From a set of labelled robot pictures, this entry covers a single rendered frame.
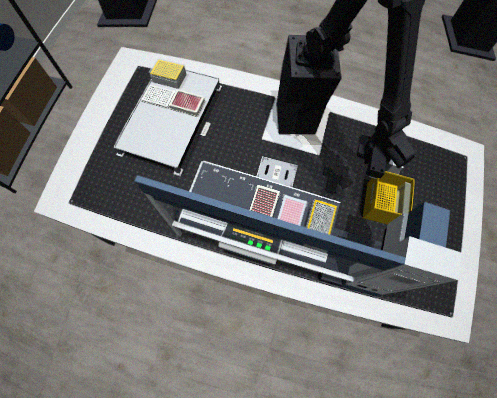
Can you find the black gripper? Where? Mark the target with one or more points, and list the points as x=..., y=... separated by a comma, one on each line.
x=363, y=140

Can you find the white trough reservoir with red liquid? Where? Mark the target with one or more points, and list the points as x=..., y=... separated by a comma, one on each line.
x=190, y=105

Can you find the yellow waste bin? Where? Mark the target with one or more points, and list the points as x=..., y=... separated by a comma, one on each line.
x=380, y=215

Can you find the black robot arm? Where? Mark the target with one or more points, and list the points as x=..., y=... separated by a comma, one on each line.
x=402, y=36

